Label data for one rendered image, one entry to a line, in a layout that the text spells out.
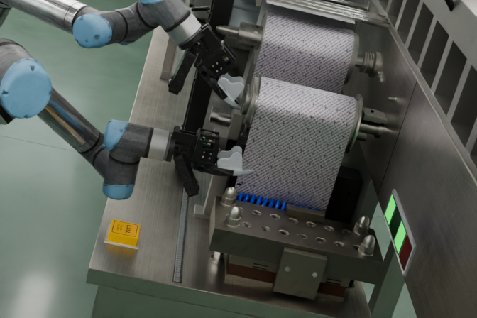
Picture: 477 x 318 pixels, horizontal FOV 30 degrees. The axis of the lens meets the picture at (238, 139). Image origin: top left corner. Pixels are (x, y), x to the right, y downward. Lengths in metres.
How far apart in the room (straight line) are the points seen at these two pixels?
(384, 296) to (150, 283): 0.78
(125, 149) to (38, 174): 2.21
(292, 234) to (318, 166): 0.20
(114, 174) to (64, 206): 1.93
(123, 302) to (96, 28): 0.61
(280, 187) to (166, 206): 0.32
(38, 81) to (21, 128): 2.84
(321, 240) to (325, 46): 0.52
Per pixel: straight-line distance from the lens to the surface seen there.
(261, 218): 2.10
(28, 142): 4.60
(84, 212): 4.05
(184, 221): 2.27
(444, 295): 1.59
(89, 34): 1.99
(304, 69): 2.32
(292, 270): 2.05
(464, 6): 1.85
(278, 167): 2.16
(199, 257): 2.14
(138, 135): 2.11
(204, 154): 2.12
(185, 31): 2.06
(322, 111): 2.12
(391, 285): 2.52
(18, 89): 1.88
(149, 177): 2.45
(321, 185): 2.19
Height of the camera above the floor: 1.99
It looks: 23 degrees down
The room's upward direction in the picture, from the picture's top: 15 degrees clockwise
